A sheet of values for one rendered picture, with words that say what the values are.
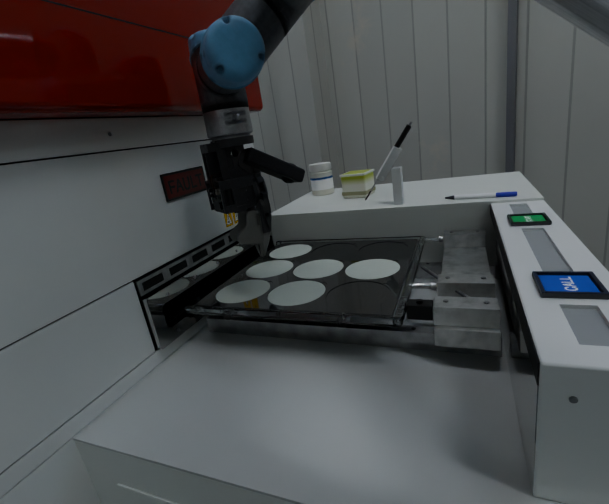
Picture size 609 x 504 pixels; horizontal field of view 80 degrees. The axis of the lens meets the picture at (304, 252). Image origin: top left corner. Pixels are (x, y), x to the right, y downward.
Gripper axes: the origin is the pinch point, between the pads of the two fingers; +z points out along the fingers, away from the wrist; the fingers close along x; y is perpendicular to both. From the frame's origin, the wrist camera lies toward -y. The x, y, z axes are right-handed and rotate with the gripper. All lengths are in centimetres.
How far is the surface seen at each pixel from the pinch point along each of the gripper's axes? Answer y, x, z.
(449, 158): -178, -94, 10
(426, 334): -10.7, 27.5, 11.6
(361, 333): -5.0, 19.5, 12.2
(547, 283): -12.6, 42.5, -0.1
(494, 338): -12.8, 36.6, 9.3
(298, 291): -0.7, 9.0, 6.4
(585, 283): -14.6, 45.1, -0.1
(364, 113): -159, -147, -26
